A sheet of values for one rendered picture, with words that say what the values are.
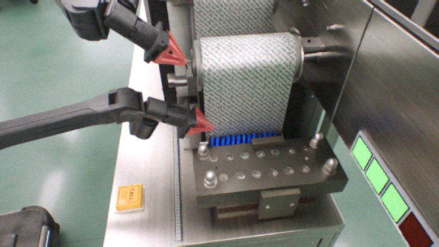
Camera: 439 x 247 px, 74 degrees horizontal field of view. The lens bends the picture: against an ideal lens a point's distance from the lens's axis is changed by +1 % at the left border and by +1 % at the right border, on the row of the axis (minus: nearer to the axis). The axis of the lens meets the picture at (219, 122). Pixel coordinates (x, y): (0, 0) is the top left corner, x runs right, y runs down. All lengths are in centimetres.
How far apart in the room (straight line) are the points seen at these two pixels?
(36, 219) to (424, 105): 175
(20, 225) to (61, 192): 43
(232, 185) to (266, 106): 24
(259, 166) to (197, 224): 24
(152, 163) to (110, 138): 147
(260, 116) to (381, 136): 34
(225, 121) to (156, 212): 33
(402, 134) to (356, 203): 156
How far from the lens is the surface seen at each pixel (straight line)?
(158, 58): 72
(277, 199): 79
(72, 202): 216
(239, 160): 82
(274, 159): 83
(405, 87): 59
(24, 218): 191
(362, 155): 69
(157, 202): 91
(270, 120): 87
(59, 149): 252
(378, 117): 65
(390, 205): 65
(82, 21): 71
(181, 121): 79
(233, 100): 79
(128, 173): 99
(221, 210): 85
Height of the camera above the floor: 166
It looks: 43 degrees down
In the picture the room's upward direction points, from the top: straight up
